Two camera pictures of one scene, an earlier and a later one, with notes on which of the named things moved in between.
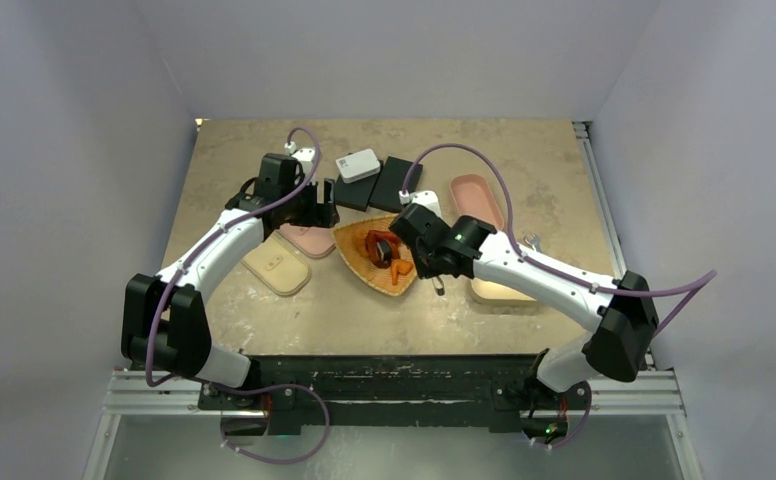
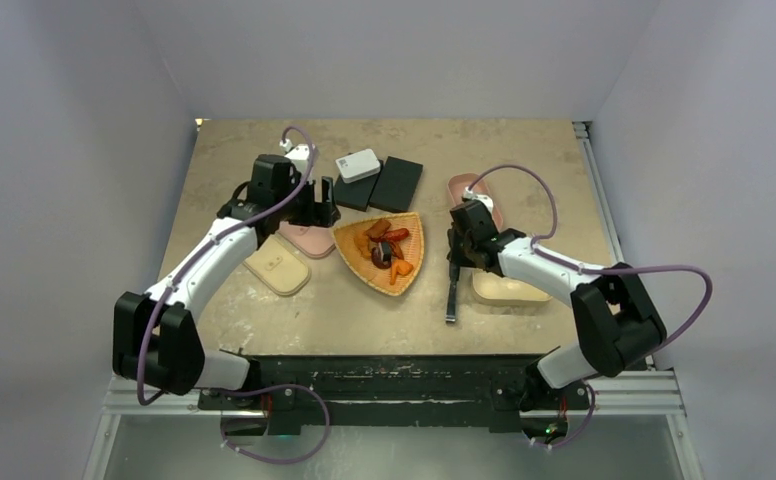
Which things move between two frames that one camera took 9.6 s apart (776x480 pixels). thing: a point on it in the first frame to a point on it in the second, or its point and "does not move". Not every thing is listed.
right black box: x=391 y=182 does not move
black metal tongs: x=438 y=286 to x=451 y=308
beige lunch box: x=494 y=294 does not move
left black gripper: x=319 y=214 does not move
